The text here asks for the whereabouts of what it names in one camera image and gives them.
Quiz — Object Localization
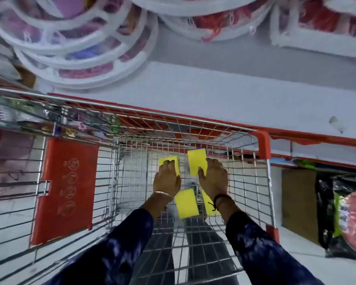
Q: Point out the person's right leg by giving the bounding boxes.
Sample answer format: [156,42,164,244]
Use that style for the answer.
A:
[186,217,239,283]

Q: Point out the red plastic cart seat flap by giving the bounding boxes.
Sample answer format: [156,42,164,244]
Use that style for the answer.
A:
[30,138,100,246]

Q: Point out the metal wire shopping cart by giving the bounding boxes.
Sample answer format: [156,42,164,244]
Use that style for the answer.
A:
[0,85,281,285]

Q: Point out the person's left forearm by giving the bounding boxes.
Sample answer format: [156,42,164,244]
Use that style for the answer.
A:
[44,193,174,285]

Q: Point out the thin gold bangle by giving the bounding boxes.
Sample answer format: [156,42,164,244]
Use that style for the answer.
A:
[153,191,174,201]

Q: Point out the person's right forearm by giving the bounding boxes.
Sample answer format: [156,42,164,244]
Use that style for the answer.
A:
[215,196,324,285]

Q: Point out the rectangular white-framed red pack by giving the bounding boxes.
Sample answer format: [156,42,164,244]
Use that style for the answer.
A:
[270,0,356,57]

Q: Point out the round white-framed red pack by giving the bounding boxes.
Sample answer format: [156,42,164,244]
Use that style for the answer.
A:
[128,0,264,16]
[159,3,278,42]

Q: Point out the person's left leg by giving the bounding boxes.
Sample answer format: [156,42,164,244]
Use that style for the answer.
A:
[138,209,175,285]

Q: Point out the yellow sponge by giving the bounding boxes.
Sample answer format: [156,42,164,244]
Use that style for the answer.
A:
[201,190,222,217]
[174,188,200,219]
[187,148,208,177]
[158,156,181,177]

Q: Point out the brown cardboard box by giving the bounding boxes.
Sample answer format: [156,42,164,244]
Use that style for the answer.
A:
[281,168,320,245]

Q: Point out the grey shelf with red edge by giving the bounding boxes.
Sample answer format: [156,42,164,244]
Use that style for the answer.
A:
[33,61,356,171]

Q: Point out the black plastic bag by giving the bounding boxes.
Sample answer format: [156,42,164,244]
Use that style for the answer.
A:
[314,174,356,261]

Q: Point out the pink and green round pack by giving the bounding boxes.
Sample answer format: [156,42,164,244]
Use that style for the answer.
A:
[333,189,356,254]

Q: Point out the row of colourful packets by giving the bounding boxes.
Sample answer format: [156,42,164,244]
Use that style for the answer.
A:
[0,96,120,138]

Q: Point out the person's left hand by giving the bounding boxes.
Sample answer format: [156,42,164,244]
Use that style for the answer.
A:
[153,159,182,197]

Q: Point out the person's right hand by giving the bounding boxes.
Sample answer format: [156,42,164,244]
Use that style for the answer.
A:
[198,158,231,201]

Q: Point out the person's leg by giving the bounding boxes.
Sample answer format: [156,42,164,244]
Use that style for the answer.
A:
[138,209,175,285]
[186,217,239,283]

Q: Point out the black thread wristband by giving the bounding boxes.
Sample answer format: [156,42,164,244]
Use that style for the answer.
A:
[208,194,234,212]

